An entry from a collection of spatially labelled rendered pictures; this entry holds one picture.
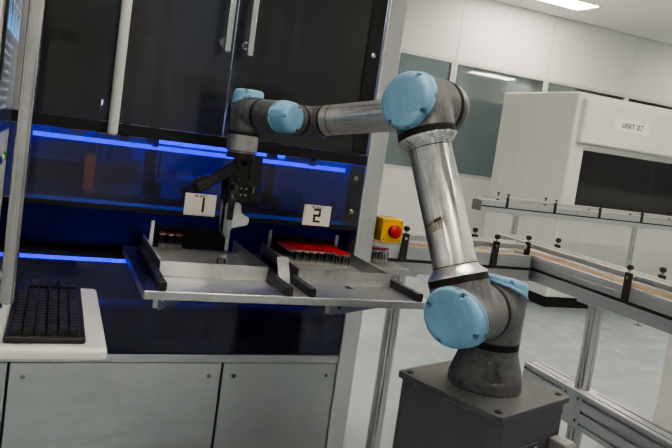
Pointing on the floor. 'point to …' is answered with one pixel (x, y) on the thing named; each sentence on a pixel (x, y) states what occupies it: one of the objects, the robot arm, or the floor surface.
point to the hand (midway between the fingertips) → (222, 232)
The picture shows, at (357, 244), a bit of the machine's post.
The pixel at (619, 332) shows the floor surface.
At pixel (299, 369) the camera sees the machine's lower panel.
